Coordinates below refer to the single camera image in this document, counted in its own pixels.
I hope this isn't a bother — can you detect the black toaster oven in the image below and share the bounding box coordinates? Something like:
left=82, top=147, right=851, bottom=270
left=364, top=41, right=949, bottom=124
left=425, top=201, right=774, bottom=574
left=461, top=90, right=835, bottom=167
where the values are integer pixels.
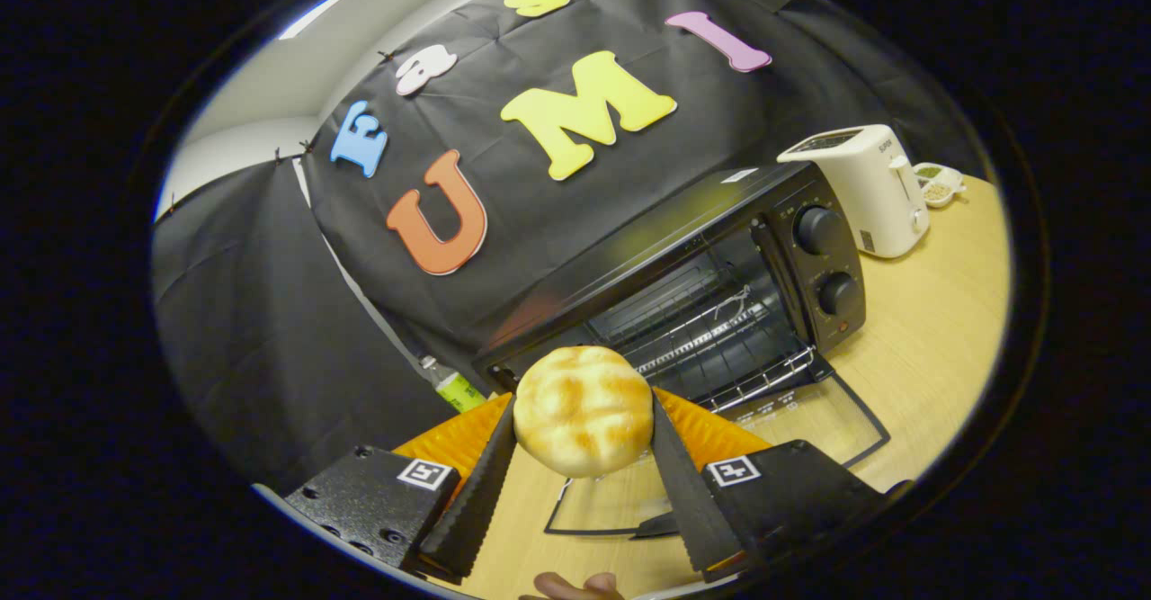
left=474, top=162, right=891, bottom=538

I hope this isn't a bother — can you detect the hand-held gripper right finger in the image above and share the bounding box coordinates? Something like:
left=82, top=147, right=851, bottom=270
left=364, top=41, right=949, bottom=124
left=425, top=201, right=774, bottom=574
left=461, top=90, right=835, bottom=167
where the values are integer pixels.
left=649, top=387, right=911, bottom=583

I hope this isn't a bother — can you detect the small white divided dish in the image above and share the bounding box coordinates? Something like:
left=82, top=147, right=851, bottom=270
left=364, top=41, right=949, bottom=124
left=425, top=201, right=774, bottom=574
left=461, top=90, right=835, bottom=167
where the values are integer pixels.
left=913, top=162, right=968, bottom=210

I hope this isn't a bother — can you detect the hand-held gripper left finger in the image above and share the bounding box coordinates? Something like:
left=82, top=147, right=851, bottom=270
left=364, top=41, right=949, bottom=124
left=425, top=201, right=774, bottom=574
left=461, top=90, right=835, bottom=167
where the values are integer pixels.
left=283, top=393, right=519, bottom=581

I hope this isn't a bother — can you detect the green label plastic bottle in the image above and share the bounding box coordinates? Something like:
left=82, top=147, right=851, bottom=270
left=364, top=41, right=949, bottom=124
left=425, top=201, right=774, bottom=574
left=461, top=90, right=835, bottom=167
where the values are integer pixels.
left=419, top=355, right=488, bottom=414

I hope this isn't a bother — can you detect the white pop-up toaster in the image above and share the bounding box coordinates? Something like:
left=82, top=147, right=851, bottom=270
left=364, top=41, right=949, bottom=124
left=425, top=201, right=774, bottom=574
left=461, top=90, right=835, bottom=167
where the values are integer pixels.
left=777, top=124, right=931, bottom=259

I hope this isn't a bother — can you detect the round golden bread bun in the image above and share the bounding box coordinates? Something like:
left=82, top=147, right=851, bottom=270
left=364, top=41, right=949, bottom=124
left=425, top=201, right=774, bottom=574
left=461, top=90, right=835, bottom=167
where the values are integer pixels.
left=513, top=345, right=655, bottom=479

